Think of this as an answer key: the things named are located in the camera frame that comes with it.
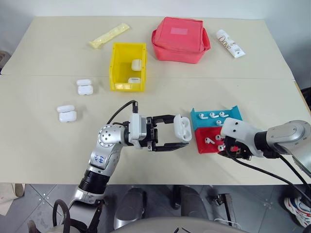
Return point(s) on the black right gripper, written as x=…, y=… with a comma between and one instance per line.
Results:
x=239, y=150

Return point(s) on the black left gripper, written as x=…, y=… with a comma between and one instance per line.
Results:
x=151, y=133

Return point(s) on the white earbud case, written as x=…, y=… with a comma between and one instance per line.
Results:
x=182, y=128
x=134, y=80
x=85, y=89
x=136, y=65
x=67, y=116

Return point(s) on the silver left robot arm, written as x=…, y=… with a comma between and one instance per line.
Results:
x=107, y=138

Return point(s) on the closed white earbud case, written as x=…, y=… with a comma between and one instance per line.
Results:
x=136, y=65
x=134, y=80

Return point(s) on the yellow plastic bin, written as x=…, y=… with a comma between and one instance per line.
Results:
x=117, y=72

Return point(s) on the white earbud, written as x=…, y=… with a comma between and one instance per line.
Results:
x=208, y=140
x=221, y=114
x=212, y=115
x=218, y=137
x=201, y=116
x=220, y=147
x=219, y=122

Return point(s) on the red earbud tray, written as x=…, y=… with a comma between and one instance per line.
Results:
x=202, y=146

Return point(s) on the teal earbud tray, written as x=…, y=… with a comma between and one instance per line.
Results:
x=233, y=114

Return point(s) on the metal table leg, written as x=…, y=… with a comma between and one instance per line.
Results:
x=227, y=206

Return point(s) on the dark rounded shape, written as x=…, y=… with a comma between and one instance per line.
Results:
x=131, y=206
x=192, y=201

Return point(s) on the grey robot torso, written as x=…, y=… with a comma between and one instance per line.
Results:
x=187, y=225

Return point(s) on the red fabric pouch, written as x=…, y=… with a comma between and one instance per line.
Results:
x=179, y=41

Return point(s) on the white and red sneaker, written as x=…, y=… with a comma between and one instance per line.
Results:
x=297, y=208

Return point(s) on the white Dove tube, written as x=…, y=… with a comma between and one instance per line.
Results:
x=229, y=43

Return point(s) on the yellow plastic packet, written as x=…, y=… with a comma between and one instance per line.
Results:
x=109, y=36

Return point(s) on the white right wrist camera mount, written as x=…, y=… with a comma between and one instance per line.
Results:
x=239, y=131

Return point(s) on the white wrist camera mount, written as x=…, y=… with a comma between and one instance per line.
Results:
x=239, y=131
x=136, y=128

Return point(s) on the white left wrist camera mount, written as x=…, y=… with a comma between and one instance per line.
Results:
x=136, y=128

